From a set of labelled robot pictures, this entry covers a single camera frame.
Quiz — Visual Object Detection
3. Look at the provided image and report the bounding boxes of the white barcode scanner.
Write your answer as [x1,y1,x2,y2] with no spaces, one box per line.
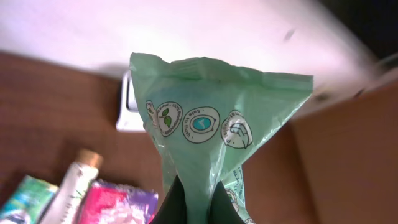
[116,70,145,133]

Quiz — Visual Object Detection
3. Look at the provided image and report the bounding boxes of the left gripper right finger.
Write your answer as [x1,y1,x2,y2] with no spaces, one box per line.
[208,182,244,224]

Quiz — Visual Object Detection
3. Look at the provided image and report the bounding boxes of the green wet wipes pack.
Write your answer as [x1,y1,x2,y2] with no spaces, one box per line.
[130,53,313,223]

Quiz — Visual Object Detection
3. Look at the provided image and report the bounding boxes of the teal tissue pack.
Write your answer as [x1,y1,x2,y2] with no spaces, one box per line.
[1,175,58,224]

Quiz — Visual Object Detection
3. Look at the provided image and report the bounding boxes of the red purple tissue pack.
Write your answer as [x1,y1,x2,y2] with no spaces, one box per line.
[75,180,159,224]

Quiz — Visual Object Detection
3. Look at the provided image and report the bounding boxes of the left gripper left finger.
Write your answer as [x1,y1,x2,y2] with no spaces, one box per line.
[151,176,187,224]

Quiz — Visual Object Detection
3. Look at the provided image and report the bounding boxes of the white tube with cork cap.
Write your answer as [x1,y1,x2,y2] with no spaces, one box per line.
[40,149,103,224]

